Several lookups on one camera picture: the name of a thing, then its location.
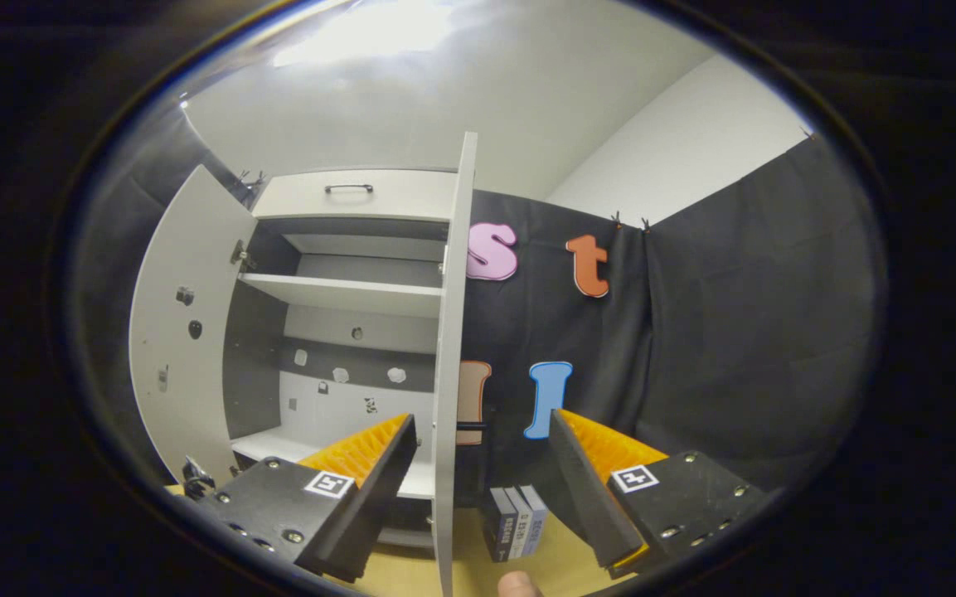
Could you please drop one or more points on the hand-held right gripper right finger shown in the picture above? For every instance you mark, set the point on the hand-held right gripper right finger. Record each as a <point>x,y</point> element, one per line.
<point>589,497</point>

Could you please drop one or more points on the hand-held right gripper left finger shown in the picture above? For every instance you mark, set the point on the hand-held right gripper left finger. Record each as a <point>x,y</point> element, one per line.
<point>370,497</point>

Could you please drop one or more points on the white and grey cabinet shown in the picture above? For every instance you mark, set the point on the white and grey cabinet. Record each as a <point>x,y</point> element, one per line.
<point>345,332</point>

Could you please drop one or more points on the white cabinet door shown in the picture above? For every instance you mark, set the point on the white cabinet door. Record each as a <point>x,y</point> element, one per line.
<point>453,332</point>
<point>187,373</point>

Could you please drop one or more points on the white cabinet shelf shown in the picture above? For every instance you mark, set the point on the white cabinet shelf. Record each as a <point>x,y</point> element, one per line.
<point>345,294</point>

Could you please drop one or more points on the metal door hinge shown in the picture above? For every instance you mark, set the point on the metal door hinge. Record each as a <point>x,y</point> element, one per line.
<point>241,255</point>

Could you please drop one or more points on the white cabinet drawer front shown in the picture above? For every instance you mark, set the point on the white cabinet drawer front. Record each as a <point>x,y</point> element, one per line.
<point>411,195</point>

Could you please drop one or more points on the small grey box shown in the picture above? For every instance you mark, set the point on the small grey box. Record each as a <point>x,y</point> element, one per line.
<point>519,522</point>

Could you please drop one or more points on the black backdrop cloth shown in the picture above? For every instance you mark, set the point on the black backdrop cloth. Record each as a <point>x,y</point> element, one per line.
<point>735,332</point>

